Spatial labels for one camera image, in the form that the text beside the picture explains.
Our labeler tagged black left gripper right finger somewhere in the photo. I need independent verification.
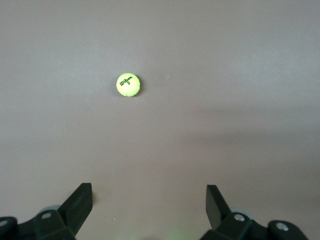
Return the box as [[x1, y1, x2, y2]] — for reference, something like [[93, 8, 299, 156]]
[[205, 184, 307, 240]]

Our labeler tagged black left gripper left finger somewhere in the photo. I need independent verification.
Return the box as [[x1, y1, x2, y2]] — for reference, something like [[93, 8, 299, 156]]
[[0, 182, 94, 240]]

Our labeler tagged yellow-green tennis ball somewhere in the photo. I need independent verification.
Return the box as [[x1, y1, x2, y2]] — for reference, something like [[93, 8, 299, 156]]
[[116, 72, 142, 97]]

